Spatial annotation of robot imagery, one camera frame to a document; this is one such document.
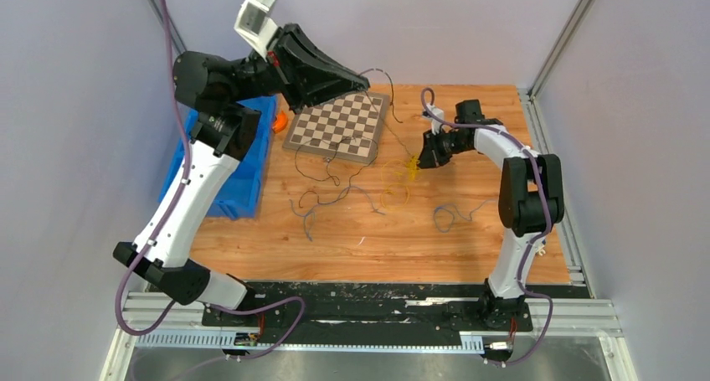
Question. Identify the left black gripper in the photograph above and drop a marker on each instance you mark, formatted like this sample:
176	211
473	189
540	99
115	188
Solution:
305	75

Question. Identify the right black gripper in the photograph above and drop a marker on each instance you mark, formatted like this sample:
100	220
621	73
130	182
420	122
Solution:
431	157

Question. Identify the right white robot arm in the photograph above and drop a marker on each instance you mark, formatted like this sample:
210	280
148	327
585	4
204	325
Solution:
530	199

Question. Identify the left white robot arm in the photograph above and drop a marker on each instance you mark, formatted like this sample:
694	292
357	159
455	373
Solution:
160	253

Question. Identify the orange small object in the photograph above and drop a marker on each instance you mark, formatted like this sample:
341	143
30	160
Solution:
280	123

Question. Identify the checkerboard calibration board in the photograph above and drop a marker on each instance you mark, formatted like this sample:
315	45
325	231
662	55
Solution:
348	127

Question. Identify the blue plastic bin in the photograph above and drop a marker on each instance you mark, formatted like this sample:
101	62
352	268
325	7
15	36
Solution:
224	187

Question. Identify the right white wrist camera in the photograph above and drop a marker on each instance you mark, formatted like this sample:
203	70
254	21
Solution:
436	117

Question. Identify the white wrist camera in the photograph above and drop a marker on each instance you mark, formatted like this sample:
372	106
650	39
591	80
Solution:
436	117
255	26

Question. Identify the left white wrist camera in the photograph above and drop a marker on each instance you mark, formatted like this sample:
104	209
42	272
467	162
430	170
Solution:
255	26

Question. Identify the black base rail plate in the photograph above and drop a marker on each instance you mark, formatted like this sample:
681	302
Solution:
368	314

